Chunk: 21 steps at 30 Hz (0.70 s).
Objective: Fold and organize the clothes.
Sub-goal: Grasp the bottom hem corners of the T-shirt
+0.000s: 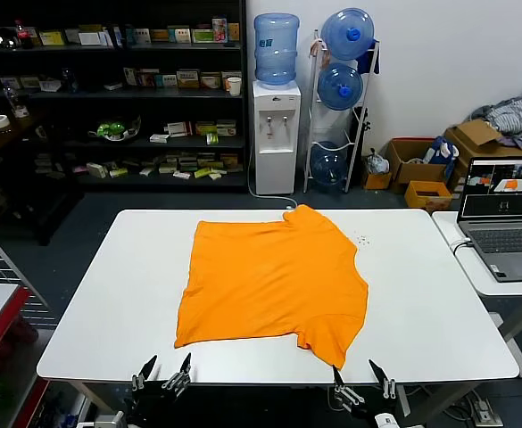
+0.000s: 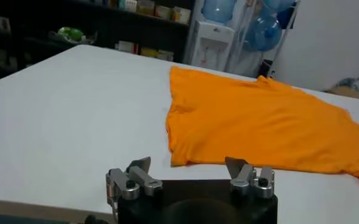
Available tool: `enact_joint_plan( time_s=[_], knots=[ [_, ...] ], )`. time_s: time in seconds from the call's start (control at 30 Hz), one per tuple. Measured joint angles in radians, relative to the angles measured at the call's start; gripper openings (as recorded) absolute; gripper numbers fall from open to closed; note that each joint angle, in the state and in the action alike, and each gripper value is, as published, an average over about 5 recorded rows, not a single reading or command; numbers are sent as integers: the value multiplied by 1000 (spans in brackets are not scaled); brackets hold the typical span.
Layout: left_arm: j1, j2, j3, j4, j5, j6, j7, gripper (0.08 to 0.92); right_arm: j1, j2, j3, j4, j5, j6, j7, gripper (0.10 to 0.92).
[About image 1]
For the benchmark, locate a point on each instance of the small yellow cardboard box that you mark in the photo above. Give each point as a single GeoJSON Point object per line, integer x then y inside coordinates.
{"type": "Point", "coordinates": [428, 194]}

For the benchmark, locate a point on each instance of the pink patterned carton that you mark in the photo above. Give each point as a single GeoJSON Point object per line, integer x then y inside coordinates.
{"type": "Point", "coordinates": [219, 30]}

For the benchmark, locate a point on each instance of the green and white bowl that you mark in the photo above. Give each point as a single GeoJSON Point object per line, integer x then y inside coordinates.
{"type": "Point", "coordinates": [113, 130]}

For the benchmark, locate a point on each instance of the orange t-shirt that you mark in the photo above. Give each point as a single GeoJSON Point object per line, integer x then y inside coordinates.
{"type": "Point", "coordinates": [269, 285]}

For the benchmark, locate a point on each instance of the black shelf unit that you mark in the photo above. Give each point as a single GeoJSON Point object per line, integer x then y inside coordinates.
{"type": "Point", "coordinates": [109, 98]}

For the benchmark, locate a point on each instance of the white water dispenser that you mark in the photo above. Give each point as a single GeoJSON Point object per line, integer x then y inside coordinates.
{"type": "Point", "coordinates": [276, 156]}

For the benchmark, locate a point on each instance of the pink cloth strip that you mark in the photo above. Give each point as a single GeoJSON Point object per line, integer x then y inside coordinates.
{"type": "Point", "coordinates": [320, 46]}

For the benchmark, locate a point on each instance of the blue and white bag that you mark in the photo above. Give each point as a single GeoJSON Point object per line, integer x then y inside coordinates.
{"type": "Point", "coordinates": [441, 151]}

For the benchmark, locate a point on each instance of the grey open laptop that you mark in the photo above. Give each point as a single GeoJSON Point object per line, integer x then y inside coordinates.
{"type": "Point", "coordinates": [501, 236]}

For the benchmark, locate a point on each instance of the black tripod stand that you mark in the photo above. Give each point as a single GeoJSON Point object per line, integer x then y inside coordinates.
{"type": "Point", "coordinates": [364, 129]}

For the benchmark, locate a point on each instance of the clear glass globe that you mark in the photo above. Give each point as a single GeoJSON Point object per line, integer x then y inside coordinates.
{"type": "Point", "coordinates": [5, 38]}

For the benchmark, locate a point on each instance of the small white flat box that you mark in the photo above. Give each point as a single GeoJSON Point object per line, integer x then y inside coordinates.
{"type": "Point", "coordinates": [159, 138]}

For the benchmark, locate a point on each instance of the white metal jug rack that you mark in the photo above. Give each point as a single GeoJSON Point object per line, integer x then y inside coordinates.
{"type": "Point", "coordinates": [358, 134]}

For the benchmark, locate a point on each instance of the large brown cardboard box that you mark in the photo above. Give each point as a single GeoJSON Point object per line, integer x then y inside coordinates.
{"type": "Point", "coordinates": [479, 134]}

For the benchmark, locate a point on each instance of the blue water jug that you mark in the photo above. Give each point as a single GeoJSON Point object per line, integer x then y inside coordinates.
{"type": "Point", "coordinates": [347, 33]}
{"type": "Point", "coordinates": [328, 162]}
{"type": "Point", "coordinates": [340, 87]}
{"type": "Point", "coordinates": [276, 49]}

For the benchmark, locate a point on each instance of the red and white box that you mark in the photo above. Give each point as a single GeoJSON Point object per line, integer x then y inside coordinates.
{"type": "Point", "coordinates": [179, 129]}

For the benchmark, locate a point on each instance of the cola bottle red label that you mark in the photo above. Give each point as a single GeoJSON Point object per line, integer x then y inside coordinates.
{"type": "Point", "coordinates": [22, 35]}

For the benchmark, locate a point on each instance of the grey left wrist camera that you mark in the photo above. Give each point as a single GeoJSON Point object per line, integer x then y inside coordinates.
{"type": "Point", "coordinates": [109, 420]}

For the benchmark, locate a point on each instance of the small white side table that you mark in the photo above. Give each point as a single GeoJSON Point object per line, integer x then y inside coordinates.
{"type": "Point", "coordinates": [474, 276]}

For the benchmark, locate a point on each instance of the scattered dark crumbs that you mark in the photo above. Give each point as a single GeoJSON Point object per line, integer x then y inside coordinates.
{"type": "Point", "coordinates": [362, 239]}

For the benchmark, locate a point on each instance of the white power strip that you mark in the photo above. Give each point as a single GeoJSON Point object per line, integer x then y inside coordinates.
{"type": "Point", "coordinates": [486, 408]}

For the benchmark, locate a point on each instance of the tan medicine box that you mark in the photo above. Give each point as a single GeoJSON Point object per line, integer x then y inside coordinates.
{"type": "Point", "coordinates": [187, 78]}

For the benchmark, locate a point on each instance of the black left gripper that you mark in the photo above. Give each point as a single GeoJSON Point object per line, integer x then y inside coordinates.
{"type": "Point", "coordinates": [158, 408]}

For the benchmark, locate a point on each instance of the small brown cardboard box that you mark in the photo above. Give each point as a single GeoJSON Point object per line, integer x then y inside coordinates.
{"type": "Point", "coordinates": [376, 180]}

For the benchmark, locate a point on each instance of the open brown cardboard box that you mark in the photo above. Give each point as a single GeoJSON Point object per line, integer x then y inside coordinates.
{"type": "Point", "coordinates": [410, 171]}

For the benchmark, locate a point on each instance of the grey pile of clothes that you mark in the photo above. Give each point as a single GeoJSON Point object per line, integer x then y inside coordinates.
{"type": "Point", "coordinates": [512, 116]}

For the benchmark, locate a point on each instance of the clear plastic bottle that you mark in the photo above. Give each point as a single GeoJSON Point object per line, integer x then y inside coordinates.
{"type": "Point", "coordinates": [16, 102]}

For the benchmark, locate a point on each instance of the white paper cup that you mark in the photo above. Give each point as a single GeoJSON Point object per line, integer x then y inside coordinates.
{"type": "Point", "coordinates": [234, 86]}

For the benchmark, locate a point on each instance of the large white table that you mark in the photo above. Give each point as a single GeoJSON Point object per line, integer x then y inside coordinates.
{"type": "Point", "coordinates": [122, 276]}

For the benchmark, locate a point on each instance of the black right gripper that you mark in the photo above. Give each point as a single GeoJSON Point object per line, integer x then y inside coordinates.
{"type": "Point", "coordinates": [376, 412]}

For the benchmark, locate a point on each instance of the white plastic bag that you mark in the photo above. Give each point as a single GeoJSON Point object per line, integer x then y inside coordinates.
{"type": "Point", "coordinates": [378, 162]}

